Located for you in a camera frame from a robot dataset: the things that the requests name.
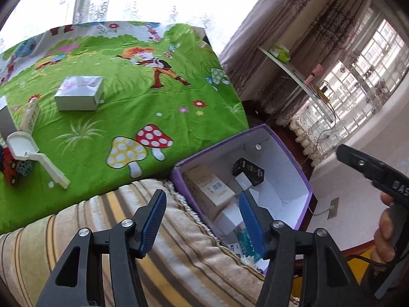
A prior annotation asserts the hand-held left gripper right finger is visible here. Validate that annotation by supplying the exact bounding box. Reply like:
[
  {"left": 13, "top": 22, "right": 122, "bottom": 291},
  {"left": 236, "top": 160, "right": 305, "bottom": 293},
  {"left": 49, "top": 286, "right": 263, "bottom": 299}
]
[{"left": 238, "top": 192, "right": 368, "bottom": 307}]

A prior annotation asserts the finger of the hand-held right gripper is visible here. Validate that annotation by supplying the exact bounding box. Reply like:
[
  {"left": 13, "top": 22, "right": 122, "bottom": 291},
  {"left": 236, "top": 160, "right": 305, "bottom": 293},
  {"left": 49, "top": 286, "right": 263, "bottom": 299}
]
[{"left": 336, "top": 144, "right": 390, "bottom": 183}]

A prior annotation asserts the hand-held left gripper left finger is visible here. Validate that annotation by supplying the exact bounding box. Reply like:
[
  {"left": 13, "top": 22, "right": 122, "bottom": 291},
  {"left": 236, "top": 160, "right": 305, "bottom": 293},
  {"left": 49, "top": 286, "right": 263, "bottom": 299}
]
[{"left": 35, "top": 189, "right": 167, "bottom": 307}]

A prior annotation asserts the purple cardboard box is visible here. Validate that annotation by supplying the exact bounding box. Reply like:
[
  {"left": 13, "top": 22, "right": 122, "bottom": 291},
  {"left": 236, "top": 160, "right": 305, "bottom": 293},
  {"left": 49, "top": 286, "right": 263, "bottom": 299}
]
[{"left": 170, "top": 124, "right": 313, "bottom": 276}]

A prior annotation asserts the beige cardboard box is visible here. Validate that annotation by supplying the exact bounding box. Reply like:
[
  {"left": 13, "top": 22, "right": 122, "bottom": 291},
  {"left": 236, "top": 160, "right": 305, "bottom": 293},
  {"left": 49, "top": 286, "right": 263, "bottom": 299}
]
[{"left": 183, "top": 165, "right": 236, "bottom": 213}]

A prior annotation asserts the person's right hand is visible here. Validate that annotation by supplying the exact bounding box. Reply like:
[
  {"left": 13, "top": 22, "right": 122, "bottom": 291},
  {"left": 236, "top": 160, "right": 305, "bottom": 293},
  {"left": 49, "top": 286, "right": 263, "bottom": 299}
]
[{"left": 373, "top": 192, "right": 404, "bottom": 263}]

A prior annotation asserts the teal box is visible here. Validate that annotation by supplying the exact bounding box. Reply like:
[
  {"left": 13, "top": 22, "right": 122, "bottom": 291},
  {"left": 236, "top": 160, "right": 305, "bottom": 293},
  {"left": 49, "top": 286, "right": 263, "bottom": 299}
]
[{"left": 235, "top": 227, "right": 257, "bottom": 257}]

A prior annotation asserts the white plastic box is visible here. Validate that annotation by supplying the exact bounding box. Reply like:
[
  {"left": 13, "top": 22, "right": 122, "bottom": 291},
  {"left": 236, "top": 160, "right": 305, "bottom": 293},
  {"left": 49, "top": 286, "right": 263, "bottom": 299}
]
[{"left": 215, "top": 203, "right": 244, "bottom": 235}]

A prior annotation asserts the striped beige cushion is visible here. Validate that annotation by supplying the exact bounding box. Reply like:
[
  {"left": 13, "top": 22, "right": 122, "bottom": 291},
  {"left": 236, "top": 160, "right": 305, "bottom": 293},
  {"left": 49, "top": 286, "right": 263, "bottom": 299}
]
[{"left": 0, "top": 179, "right": 269, "bottom": 307}]

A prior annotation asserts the small black box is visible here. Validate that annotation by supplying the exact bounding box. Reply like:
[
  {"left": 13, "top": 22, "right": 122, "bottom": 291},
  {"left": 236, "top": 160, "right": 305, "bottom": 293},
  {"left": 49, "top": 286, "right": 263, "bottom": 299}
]
[{"left": 232, "top": 158, "right": 265, "bottom": 187}]

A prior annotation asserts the yellow power strip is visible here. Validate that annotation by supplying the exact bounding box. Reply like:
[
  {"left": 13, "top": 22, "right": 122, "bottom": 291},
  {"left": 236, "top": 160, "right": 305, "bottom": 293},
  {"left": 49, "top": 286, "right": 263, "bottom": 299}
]
[{"left": 315, "top": 85, "right": 332, "bottom": 103}]

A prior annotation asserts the floral lace curtain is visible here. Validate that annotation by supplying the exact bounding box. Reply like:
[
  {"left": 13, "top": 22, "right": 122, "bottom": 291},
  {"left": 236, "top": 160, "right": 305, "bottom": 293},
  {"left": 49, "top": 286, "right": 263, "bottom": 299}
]
[{"left": 281, "top": 16, "right": 409, "bottom": 167}]

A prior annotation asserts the pink handheld fan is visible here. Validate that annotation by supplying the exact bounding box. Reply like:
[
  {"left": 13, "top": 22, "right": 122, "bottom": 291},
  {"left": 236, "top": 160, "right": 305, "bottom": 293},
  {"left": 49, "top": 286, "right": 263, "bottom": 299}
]
[{"left": 305, "top": 65, "right": 323, "bottom": 85}]

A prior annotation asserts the white side table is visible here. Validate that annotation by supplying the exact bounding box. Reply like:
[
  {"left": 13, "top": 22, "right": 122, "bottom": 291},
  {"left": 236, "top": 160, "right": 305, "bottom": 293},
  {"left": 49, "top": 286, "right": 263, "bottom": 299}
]
[{"left": 258, "top": 45, "right": 336, "bottom": 125}]

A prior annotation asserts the green tissue pack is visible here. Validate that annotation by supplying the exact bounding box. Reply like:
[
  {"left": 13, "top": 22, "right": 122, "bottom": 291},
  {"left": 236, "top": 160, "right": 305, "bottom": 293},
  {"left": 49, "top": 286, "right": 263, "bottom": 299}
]
[{"left": 269, "top": 45, "right": 291, "bottom": 63}]

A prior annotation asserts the green printed blanket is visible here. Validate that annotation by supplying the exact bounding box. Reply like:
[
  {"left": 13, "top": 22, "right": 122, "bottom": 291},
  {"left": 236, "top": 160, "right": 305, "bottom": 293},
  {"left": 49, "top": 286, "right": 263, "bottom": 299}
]
[{"left": 0, "top": 21, "right": 250, "bottom": 235}]

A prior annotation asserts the teal dotted ball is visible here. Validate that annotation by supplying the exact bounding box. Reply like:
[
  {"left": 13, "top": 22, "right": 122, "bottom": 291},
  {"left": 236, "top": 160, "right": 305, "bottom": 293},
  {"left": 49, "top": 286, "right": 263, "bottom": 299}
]
[{"left": 17, "top": 160, "right": 33, "bottom": 177}]

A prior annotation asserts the large silver box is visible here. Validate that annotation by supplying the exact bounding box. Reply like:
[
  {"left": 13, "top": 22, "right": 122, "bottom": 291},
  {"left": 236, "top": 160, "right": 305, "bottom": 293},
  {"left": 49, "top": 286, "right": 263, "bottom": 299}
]
[{"left": 54, "top": 76, "right": 104, "bottom": 111}]

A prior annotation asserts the white plastic scoop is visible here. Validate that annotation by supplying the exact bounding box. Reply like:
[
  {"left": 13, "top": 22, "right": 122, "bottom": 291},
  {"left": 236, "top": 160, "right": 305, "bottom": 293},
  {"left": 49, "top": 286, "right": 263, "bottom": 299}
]
[{"left": 6, "top": 131, "right": 71, "bottom": 189}]

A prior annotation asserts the dark blue red packet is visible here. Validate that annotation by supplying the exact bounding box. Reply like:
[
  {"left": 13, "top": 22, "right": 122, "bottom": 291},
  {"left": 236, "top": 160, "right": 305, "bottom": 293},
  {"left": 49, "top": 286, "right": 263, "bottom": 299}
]
[{"left": 3, "top": 149, "right": 20, "bottom": 187}]

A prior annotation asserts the brown patterned curtain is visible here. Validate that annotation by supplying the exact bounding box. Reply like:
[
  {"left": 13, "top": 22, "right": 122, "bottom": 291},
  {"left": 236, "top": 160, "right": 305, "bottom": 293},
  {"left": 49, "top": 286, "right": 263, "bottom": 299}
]
[{"left": 220, "top": 0, "right": 374, "bottom": 125}]

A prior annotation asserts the cream green print carton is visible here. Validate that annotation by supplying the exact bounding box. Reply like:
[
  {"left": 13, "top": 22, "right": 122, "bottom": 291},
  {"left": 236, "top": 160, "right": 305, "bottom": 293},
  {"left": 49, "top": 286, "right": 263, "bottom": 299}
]
[{"left": 20, "top": 101, "right": 40, "bottom": 134}]

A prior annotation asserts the grey box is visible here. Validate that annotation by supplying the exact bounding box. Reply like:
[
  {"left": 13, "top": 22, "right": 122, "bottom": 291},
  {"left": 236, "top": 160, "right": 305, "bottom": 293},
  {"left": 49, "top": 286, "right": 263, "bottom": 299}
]
[{"left": 0, "top": 96, "right": 18, "bottom": 138}]

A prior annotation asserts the white sheer lace curtain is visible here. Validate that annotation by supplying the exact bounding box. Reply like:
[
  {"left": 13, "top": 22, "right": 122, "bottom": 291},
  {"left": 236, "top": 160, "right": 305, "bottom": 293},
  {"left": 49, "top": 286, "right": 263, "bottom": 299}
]
[{"left": 0, "top": 0, "right": 260, "bottom": 59}]

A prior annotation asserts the thin power cable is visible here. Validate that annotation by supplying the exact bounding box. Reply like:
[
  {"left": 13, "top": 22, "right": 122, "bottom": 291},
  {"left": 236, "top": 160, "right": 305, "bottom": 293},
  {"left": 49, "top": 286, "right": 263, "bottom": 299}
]
[{"left": 315, "top": 101, "right": 340, "bottom": 154}]

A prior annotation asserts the wall socket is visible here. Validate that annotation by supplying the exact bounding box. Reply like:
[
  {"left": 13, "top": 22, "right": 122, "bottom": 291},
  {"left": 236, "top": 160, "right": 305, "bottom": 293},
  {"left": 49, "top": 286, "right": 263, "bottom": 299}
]
[{"left": 326, "top": 198, "right": 340, "bottom": 220}]

